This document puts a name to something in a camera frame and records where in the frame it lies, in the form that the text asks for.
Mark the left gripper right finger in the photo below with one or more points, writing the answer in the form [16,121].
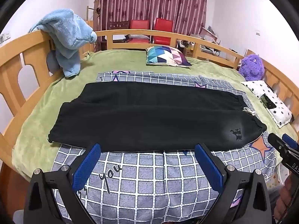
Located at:
[242,196]

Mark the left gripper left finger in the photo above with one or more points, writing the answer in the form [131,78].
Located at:
[41,205]

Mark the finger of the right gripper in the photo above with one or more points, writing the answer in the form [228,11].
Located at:
[275,141]
[290,141]

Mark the black pants with white stripe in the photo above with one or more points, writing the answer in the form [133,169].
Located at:
[141,117]

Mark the person right hand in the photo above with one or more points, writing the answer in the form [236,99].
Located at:
[284,198]

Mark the white black-dotted pillow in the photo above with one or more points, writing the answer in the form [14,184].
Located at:
[279,112]

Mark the black smartphone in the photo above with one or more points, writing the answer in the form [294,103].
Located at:
[267,102]

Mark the green fleece bed sheet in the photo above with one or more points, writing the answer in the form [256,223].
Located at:
[32,149]

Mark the purple plush toy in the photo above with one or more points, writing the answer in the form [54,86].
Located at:
[252,68]

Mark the colourful geometric pillow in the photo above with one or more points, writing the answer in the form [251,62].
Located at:
[166,56]

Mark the red chair right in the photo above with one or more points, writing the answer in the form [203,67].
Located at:
[162,25]

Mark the red chair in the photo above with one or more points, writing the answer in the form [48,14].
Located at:
[139,38]
[162,25]

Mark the maroon patterned curtain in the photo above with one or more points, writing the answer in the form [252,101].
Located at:
[188,16]

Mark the light blue fleece garment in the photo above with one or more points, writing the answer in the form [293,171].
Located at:
[69,32]

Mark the red chair left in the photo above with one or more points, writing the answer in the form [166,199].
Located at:
[139,38]

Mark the dark wooden chair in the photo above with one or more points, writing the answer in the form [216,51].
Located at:
[118,38]

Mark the wooden bed frame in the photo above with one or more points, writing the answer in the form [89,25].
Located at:
[24,80]

